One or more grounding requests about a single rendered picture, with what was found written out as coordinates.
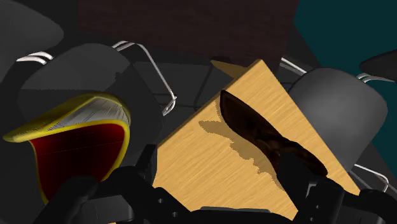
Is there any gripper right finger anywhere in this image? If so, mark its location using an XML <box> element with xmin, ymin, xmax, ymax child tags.
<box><xmin>275</xmin><ymin>151</ymin><xmax>397</xmax><ymax>224</ymax></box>

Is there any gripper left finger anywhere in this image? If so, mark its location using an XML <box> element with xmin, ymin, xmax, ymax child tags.
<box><xmin>33</xmin><ymin>143</ymin><xmax>200</xmax><ymax>224</ymax></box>

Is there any red book with yellow edge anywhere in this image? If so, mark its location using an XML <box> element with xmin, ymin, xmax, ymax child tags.
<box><xmin>2</xmin><ymin>92</ymin><xmax>132</xmax><ymax>205</ymax></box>

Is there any light wooden table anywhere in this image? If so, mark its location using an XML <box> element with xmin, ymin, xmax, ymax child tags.
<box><xmin>151</xmin><ymin>59</ymin><xmax>363</xmax><ymax>221</ymax></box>

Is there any dark grey metal-framed chair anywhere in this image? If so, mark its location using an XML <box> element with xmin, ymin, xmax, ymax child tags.
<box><xmin>356</xmin><ymin>49</ymin><xmax>397</xmax><ymax>84</ymax></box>
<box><xmin>0</xmin><ymin>0</ymin><xmax>65</xmax><ymax>66</ymax></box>
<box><xmin>279</xmin><ymin>57</ymin><xmax>392</xmax><ymax>193</ymax></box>
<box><xmin>0</xmin><ymin>40</ymin><xmax>178</xmax><ymax>224</ymax></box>

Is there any dark brown knife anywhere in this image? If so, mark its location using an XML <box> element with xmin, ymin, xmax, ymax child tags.
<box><xmin>219</xmin><ymin>89</ymin><xmax>329</xmax><ymax>178</ymax></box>

